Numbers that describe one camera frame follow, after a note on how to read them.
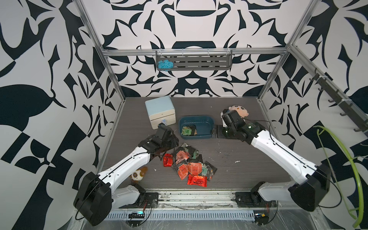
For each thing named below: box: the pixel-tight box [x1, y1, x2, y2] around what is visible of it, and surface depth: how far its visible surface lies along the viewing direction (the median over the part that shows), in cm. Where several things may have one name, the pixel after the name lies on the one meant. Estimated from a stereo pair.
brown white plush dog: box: [130, 166, 149, 183], surface depth 81 cm
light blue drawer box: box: [145, 95, 176, 130], surface depth 97 cm
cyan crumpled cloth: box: [157, 59, 174, 72], surface depth 93 cm
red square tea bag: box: [187, 162, 203, 176], surface depth 85 cm
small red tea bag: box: [162, 153, 173, 167], surface depth 87 cm
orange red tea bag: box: [177, 163, 189, 181], surface depth 85 cm
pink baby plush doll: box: [228, 104, 250, 118], surface depth 104 cm
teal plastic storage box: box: [178, 115, 215, 140], surface depth 104 cm
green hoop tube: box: [312, 125, 365, 228], surface depth 54 cm
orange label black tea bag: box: [204, 161, 218, 182], surface depth 85 cm
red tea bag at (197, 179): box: [186, 173, 208, 188], surface depth 82 cm
